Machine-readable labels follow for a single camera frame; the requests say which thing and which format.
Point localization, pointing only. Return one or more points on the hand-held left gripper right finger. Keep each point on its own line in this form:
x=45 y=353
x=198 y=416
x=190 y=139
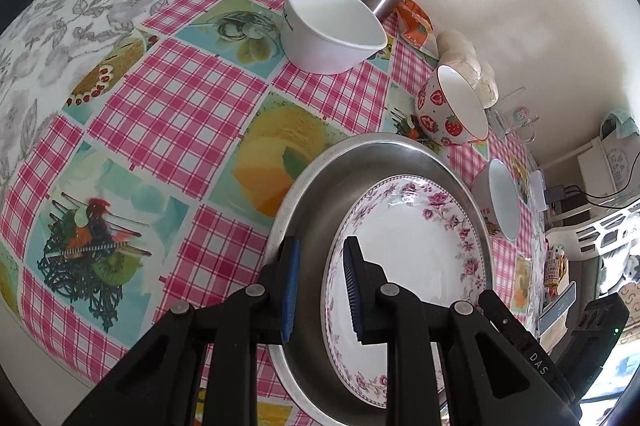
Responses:
x=352 y=286

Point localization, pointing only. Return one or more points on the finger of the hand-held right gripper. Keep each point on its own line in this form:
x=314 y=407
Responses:
x=520 y=341

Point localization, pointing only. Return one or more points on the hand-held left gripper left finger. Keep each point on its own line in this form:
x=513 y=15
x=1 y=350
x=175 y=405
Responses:
x=291 y=286

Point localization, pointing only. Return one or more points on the floral rimmed round plate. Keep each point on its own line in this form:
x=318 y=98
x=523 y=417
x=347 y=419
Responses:
x=410 y=266

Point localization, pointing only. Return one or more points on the stainless steel plate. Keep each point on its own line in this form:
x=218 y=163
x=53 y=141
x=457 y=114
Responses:
x=320 y=186

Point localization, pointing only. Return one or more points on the light blue bowl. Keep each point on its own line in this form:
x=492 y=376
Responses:
x=502 y=201

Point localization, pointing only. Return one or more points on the smartphone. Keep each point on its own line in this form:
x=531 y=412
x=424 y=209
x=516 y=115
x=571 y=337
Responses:
x=557 y=311

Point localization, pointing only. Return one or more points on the white lattice plastic rack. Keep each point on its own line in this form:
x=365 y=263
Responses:
x=590 y=233

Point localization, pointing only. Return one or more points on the black power adapter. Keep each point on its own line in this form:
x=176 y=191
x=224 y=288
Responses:
x=557 y=194

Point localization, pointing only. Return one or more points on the grey paper bag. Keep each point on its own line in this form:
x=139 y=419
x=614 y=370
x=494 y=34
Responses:
x=622 y=161

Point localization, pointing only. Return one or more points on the cream shelf rack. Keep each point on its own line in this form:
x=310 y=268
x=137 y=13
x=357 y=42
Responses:
x=565 y=153

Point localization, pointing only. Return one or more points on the strawberry print bowl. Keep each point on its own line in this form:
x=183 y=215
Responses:
x=440 y=116

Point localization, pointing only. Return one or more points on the checkered printed tablecloth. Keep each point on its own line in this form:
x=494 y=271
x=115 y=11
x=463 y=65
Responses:
x=175 y=106

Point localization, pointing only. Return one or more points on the teal cloth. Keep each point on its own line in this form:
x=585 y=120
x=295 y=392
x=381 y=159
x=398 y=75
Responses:
x=625 y=121

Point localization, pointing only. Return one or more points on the glass mug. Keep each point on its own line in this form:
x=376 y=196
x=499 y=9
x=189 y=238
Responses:
x=515 y=116

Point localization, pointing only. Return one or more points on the small white bowl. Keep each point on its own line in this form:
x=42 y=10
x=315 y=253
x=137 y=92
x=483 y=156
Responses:
x=330 y=41

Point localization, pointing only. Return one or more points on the bag of white buns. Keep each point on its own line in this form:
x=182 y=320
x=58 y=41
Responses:
x=465 y=56

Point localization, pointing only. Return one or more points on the orange snack packet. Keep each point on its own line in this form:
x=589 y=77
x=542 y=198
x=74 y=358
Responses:
x=417 y=26

